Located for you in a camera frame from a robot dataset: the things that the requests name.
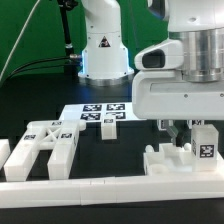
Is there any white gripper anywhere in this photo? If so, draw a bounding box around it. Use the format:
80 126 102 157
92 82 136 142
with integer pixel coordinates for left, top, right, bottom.
132 39 224 145

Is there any white chair seat block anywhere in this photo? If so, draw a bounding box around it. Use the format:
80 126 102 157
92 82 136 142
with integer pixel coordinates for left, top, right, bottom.
143 143 224 175

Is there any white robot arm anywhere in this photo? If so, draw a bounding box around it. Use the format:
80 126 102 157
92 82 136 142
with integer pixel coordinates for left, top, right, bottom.
79 0 224 122

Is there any white tagged cube left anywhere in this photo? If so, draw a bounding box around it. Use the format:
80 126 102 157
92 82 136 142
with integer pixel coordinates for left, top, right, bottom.
157 120 174 130

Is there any white tagged cube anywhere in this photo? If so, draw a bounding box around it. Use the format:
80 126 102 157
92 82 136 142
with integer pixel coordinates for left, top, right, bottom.
187 120 204 129
157 120 174 130

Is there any white tagged cube right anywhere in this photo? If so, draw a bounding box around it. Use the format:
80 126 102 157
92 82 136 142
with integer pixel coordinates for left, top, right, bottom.
187 120 204 129

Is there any white block at left edge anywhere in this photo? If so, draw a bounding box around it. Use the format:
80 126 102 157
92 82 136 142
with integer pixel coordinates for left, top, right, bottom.
0 139 10 169

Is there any white L-shaped fence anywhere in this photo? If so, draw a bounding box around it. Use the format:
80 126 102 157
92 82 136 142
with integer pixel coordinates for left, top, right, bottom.
0 171 224 208

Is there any white marker base plate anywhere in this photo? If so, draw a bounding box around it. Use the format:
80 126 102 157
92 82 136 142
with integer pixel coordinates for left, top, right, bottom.
59 102 138 123

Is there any white chair back frame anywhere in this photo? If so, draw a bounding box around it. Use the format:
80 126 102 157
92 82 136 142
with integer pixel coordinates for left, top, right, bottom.
4 120 86 182

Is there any black cable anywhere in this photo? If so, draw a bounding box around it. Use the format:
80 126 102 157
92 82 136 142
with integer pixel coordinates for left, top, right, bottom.
6 54 83 79

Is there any white cable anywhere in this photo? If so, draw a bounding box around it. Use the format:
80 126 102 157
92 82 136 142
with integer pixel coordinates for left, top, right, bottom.
0 0 43 83

